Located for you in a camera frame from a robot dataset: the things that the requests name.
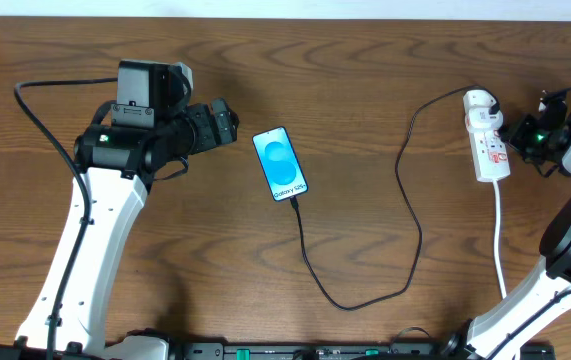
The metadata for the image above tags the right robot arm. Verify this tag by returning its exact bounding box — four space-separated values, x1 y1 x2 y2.
440 90 571 359

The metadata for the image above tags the white power strip cord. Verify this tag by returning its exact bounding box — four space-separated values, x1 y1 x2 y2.
491 180 509 300

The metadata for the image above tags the white USB charger plug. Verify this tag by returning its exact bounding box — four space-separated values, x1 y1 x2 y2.
463 89 503 133

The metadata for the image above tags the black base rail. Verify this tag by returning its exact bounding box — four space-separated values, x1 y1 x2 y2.
179 340 556 360

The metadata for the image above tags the black USB charging cable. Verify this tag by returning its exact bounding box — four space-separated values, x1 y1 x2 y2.
288 83 501 312

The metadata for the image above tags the blue Galaxy smartphone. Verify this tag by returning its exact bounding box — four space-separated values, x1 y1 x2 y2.
252 127 309 202

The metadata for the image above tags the white power strip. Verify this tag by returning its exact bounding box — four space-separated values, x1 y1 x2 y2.
465 107 511 183

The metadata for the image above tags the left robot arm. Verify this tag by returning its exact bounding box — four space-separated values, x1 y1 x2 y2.
0 59 239 360

